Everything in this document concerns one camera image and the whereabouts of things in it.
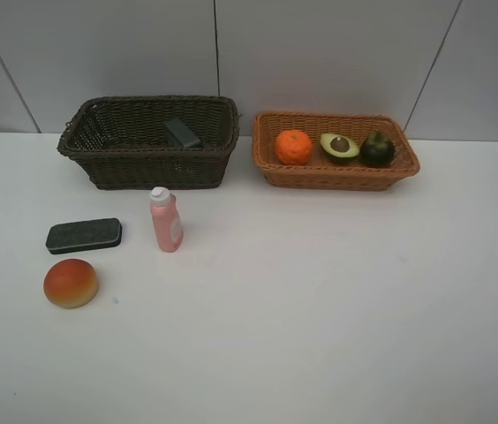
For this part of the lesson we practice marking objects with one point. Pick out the orange mandarin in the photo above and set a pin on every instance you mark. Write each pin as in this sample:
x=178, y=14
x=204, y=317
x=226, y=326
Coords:
x=293, y=147

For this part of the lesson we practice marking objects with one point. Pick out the orange wicker basket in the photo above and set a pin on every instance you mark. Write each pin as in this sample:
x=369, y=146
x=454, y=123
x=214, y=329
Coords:
x=320, y=172

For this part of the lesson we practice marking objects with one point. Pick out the dark square bottle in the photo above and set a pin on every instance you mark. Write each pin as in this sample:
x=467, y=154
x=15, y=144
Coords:
x=178, y=135

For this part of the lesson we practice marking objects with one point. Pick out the black whiteboard eraser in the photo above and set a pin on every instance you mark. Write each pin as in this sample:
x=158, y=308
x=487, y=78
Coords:
x=64, y=238

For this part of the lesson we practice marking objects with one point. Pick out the pink squeeze bottle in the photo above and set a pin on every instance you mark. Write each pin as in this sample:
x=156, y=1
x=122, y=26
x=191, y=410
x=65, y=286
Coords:
x=166, y=219

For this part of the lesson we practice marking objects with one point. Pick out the dark brown wicker basket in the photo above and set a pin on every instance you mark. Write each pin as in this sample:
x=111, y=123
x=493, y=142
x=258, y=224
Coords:
x=121, y=144

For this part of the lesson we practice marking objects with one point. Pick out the dark mangosteen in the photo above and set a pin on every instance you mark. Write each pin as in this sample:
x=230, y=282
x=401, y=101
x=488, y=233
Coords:
x=377, y=150

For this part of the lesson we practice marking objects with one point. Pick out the half avocado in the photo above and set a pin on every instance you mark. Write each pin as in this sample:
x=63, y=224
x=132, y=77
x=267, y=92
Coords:
x=339, y=149

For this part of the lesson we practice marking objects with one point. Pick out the round bread bun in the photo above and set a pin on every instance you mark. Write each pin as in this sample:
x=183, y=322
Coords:
x=71, y=283

